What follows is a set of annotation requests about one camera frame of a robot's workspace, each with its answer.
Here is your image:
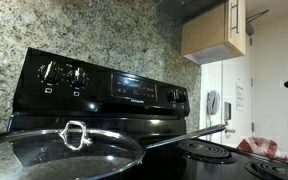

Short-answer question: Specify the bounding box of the large black stove knob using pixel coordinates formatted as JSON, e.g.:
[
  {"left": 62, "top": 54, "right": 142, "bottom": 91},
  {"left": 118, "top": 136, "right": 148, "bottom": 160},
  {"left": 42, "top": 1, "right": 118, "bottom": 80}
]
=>
[
  {"left": 40, "top": 60, "right": 62, "bottom": 85},
  {"left": 68, "top": 67, "right": 88, "bottom": 88}
]

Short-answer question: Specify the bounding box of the stove digital display window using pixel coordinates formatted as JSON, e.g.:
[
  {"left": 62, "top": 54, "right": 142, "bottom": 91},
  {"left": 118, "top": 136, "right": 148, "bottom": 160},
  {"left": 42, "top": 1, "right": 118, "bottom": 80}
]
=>
[{"left": 111, "top": 73, "right": 158, "bottom": 101}]

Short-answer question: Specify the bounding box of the black electric stove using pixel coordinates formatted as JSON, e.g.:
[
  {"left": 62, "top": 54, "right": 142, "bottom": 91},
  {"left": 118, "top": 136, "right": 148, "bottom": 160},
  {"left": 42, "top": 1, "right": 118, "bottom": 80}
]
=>
[{"left": 0, "top": 47, "right": 288, "bottom": 180}]

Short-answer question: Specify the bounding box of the steel frying pan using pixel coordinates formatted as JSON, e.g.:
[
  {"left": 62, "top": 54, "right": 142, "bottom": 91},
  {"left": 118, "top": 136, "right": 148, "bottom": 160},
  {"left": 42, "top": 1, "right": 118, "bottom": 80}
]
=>
[{"left": 0, "top": 123, "right": 227, "bottom": 180}]

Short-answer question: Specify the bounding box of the black coil burner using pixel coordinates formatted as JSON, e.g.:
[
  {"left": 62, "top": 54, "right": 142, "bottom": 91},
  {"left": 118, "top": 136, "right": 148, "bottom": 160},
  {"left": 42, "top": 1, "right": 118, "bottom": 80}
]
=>
[
  {"left": 245, "top": 160, "right": 288, "bottom": 180},
  {"left": 177, "top": 139, "right": 238, "bottom": 165}
]

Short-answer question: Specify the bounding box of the grey door lock plate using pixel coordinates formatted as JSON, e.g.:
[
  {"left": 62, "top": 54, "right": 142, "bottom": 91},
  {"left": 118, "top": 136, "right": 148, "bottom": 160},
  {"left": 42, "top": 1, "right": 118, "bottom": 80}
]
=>
[{"left": 224, "top": 101, "right": 232, "bottom": 121}]

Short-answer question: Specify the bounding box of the white paper notice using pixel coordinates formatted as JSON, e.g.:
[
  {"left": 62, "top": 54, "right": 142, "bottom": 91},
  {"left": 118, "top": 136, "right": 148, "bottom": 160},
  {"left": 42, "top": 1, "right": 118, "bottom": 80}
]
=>
[{"left": 235, "top": 83, "right": 245, "bottom": 112}]

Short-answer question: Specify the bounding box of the white door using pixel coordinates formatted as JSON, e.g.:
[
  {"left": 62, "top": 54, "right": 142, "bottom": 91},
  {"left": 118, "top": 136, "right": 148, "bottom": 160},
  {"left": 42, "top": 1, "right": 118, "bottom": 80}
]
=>
[{"left": 221, "top": 34, "right": 253, "bottom": 149}]

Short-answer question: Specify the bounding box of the glass pan lid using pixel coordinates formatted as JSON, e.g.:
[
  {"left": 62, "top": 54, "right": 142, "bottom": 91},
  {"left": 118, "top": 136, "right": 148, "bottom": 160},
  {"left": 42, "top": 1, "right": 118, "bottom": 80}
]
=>
[{"left": 0, "top": 119, "right": 147, "bottom": 180}]

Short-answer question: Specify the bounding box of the red white checkered cloth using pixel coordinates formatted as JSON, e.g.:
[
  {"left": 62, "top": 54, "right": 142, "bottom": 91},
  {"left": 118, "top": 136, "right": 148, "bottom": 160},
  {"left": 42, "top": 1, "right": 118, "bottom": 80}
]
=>
[{"left": 236, "top": 136, "right": 288, "bottom": 163}]

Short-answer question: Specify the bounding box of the metal door closer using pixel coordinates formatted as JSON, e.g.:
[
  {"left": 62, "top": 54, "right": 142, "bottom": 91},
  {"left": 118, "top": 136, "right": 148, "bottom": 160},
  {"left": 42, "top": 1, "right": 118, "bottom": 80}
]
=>
[{"left": 245, "top": 9, "right": 270, "bottom": 36}]

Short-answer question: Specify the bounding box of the grey wall phone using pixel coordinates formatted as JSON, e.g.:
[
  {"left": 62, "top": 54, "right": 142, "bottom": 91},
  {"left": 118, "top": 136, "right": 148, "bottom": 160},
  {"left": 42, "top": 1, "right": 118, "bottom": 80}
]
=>
[{"left": 205, "top": 89, "right": 222, "bottom": 134}]

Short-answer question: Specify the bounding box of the light wood wall cabinet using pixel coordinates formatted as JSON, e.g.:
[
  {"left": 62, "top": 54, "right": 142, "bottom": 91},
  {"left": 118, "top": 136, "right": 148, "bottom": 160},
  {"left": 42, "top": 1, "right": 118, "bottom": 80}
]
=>
[{"left": 180, "top": 0, "right": 247, "bottom": 65}]

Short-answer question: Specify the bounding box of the metal cabinet bar handle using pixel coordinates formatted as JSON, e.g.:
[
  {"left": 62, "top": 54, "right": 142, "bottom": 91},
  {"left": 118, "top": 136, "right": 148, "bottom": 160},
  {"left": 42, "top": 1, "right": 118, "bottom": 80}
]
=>
[{"left": 231, "top": 0, "right": 240, "bottom": 34}]

